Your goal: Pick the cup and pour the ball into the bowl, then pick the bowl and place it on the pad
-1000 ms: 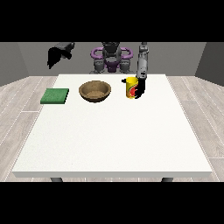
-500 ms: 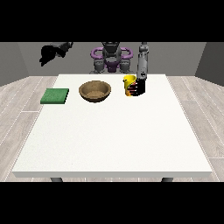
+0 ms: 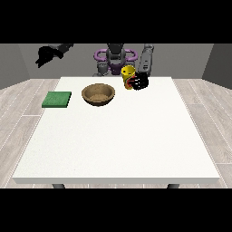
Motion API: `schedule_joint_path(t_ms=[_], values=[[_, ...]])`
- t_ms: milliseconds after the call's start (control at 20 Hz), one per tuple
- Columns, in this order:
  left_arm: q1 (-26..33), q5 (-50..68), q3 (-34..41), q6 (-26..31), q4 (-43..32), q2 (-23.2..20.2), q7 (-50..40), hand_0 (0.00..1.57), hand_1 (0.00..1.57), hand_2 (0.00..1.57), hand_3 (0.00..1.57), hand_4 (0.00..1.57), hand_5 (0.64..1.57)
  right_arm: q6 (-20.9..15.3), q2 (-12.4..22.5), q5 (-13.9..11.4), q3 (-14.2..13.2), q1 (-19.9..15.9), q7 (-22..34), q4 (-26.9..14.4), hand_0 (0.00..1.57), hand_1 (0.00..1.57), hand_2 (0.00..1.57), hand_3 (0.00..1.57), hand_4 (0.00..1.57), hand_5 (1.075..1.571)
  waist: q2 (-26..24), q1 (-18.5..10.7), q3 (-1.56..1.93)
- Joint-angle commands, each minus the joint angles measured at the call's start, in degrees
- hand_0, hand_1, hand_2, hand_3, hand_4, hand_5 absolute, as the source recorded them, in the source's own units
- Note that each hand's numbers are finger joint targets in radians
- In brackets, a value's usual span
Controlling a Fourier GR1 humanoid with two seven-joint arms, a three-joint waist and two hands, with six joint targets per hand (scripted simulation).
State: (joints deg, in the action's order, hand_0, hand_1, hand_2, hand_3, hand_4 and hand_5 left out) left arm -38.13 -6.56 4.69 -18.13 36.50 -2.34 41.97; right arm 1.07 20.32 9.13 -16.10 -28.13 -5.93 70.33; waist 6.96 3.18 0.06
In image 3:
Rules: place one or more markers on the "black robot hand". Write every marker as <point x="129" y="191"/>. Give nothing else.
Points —
<point x="140" y="81"/>
<point x="46" y="55"/>

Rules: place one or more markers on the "yellow cup with melon print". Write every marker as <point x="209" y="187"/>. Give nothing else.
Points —
<point x="128" y="73"/>

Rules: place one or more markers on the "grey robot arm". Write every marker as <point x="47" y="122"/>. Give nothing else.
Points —
<point x="64" y="47"/>
<point x="145" y="59"/>

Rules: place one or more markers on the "brown wooden bowl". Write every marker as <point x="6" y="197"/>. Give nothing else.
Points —
<point x="98" y="94"/>

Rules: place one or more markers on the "green square pad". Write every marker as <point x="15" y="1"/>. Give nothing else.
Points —
<point x="56" y="99"/>

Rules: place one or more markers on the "grey robot trunk purple rings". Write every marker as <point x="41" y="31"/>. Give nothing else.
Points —
<point x="115" y="60"/>

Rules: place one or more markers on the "dark table leg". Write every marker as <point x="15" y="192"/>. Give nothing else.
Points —
<point x="173" y="186"/>
<point x="58" y="186"/>

